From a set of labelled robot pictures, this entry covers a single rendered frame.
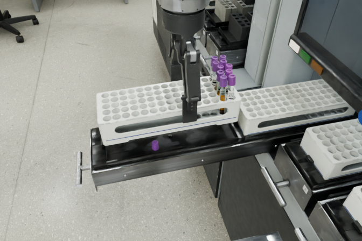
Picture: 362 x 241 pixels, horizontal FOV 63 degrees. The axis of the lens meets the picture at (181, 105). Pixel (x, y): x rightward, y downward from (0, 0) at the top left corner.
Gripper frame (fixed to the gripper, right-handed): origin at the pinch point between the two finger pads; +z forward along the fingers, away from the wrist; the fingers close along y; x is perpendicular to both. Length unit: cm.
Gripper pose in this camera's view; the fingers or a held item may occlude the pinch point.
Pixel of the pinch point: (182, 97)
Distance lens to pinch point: 64.0
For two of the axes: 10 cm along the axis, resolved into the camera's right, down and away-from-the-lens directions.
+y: 2.4, 6.4, -7.3
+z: 0.0, 7.6, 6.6
